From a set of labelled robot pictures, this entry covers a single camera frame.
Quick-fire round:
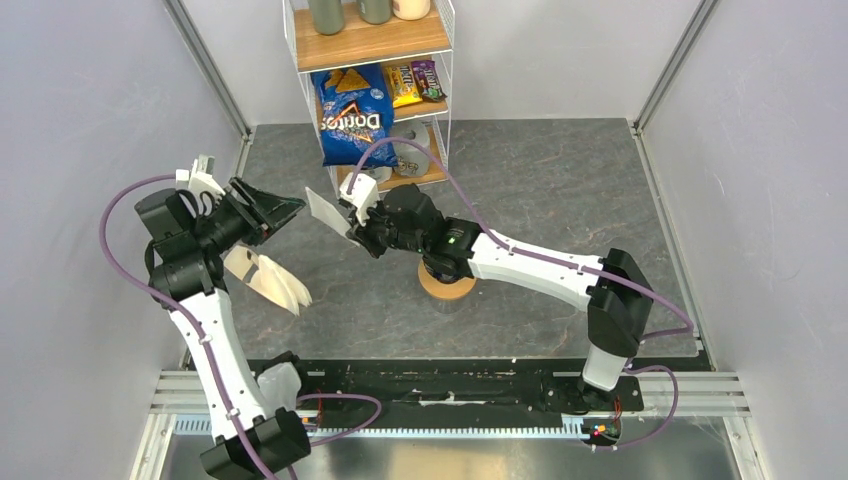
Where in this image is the aluminium frame post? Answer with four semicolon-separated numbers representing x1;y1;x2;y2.
163;0;253;141
631;0;719;135

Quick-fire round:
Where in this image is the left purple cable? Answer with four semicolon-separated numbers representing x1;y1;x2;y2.
98;174;384;480

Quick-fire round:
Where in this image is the white paper roll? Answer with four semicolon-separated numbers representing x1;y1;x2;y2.
356;166;393;187

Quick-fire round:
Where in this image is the green pump bottle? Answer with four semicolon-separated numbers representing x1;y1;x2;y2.
307;0;346;36

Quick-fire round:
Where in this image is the right aluminium frame post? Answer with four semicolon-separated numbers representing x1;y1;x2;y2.
631;0;719;135

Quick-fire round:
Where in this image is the clear glass cup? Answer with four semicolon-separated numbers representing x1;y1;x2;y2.
431;298;466;315

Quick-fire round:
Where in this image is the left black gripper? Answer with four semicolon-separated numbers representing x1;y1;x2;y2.
190;175;304;254

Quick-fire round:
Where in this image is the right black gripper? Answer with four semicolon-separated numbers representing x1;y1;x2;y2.
347;197;426;259

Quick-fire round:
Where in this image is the left aluminium frame post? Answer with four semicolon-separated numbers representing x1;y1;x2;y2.
163;0;253;141

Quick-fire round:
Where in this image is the single white coffee filter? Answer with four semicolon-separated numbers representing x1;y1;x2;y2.
305;187;351;239

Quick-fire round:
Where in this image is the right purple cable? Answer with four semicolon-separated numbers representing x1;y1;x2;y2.
345;137;696;453

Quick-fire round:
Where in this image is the yellow candy bag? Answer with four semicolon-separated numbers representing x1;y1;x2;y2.
384;64;423;108

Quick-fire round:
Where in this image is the dark candy bag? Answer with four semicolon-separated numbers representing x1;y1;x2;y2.
411;60;447;103

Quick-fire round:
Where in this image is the grey slotted cable duct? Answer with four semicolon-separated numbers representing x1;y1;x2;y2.
172;413;621;441

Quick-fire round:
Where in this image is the blue Doritos chip bag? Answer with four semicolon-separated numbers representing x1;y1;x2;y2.
310;63;395;167

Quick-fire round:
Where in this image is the round wooden dripper stand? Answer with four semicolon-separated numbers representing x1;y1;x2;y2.
417;262;477;301

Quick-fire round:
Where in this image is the coffee filter paper pack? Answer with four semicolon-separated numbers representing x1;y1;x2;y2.
223;245;312;316

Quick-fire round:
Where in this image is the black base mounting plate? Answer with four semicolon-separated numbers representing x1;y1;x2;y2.
188;357;713;432

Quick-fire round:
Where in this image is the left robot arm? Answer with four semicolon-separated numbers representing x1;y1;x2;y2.
135;178;314;479

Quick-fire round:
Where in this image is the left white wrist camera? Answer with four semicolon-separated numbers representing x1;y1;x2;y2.
175;155;226;216

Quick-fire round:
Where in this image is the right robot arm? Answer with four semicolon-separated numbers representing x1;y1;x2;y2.
339;176;653;409

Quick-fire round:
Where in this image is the purple cable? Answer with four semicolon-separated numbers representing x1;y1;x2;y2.
345;137;696;453
98;174;384;480

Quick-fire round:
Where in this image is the white wire shelf rack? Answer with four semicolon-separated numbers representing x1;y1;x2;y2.
283;1;455;192

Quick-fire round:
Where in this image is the cream lotion bottle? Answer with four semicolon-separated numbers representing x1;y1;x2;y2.
392;0;431;21

